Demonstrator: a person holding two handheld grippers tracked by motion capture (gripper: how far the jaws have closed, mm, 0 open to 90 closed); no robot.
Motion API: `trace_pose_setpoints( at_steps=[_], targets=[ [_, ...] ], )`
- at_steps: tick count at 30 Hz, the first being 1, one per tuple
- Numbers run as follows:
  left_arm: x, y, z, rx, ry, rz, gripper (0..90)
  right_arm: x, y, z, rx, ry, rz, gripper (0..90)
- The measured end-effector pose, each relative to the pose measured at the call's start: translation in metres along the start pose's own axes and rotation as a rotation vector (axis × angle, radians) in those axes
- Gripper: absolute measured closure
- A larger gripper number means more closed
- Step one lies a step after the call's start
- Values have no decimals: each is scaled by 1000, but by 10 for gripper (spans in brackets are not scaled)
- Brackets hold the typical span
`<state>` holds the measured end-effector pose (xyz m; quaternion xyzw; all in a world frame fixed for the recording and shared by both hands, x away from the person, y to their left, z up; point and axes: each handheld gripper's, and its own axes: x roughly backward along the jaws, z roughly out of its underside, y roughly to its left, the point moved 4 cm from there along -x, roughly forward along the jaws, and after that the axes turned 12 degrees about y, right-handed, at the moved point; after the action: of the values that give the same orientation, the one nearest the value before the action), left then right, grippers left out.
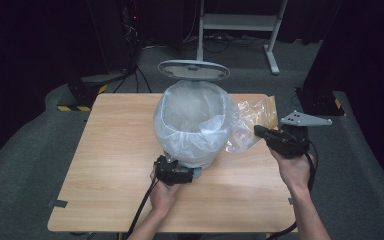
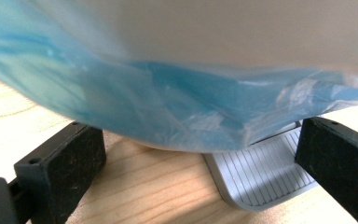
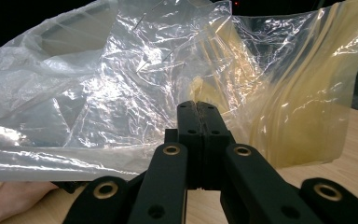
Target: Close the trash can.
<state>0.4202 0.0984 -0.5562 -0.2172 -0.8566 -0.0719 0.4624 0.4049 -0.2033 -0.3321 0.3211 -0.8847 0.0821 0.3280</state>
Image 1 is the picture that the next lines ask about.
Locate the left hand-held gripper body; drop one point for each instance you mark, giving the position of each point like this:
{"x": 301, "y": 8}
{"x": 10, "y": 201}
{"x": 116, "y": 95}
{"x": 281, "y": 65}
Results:
{"x": 168, "y": 171}

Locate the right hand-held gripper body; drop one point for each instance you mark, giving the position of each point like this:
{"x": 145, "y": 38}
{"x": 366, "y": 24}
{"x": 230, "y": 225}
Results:
{"x": 293, "y": 140}

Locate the clear yellow plastic bag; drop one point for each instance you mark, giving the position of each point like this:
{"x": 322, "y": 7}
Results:
{"x": 250, "y": 116}

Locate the clear plastic bin liner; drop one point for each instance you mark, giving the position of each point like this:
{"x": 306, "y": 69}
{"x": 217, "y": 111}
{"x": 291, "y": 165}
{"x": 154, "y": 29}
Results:
{"x": 193, "y": 126}

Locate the grey white pedal trash can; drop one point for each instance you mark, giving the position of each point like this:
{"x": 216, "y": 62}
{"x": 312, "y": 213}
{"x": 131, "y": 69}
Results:
{"x": 193, "y": 70}

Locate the person's left hand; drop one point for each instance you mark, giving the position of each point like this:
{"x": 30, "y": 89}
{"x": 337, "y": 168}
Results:
{"x": 163, "y": 198}

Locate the person's right hand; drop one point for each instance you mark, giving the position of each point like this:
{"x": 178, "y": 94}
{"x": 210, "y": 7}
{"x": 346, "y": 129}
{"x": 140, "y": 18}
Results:
{"x": 293, "y": 173}

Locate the black base with yellow stripes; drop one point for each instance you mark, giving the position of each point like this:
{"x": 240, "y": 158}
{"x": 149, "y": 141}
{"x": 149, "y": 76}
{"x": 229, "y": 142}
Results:
{"x": 318, "y": 101}
{"x": 83, "y": 91}

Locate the grey tape piece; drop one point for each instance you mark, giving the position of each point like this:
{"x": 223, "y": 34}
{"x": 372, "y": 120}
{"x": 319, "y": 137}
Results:
{"x": 291, "y": 201}
{"x": 58, "y": 203}

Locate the white metal stand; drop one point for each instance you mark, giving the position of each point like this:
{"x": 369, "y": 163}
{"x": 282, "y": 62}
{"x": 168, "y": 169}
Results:
{"x": 238, "y": 22}

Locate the dark equipment rack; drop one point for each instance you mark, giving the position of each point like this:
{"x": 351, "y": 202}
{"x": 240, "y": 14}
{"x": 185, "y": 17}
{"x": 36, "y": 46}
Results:
{"x": 120, "y": 33}

